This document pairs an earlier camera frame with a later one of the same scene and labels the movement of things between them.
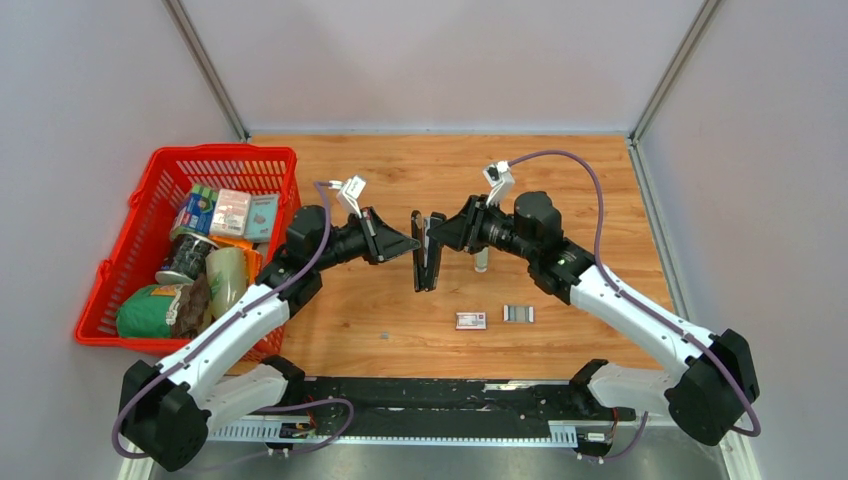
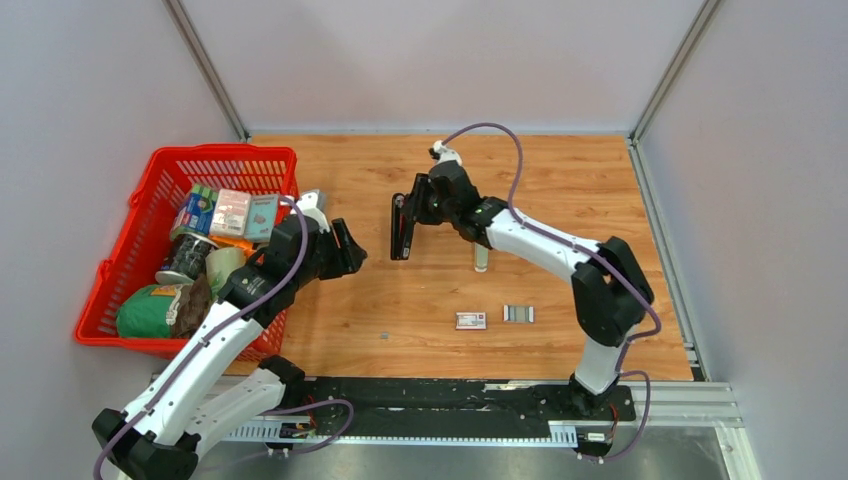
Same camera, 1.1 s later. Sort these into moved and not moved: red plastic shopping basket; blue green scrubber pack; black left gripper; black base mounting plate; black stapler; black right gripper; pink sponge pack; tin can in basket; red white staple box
Moved: black stapler; black left gripper; black right gripper
Not moved: red plastic shopping basket; red white staple box; blue green scrubber pack; pink sponge pack; tin can in basket; black base mounting plate
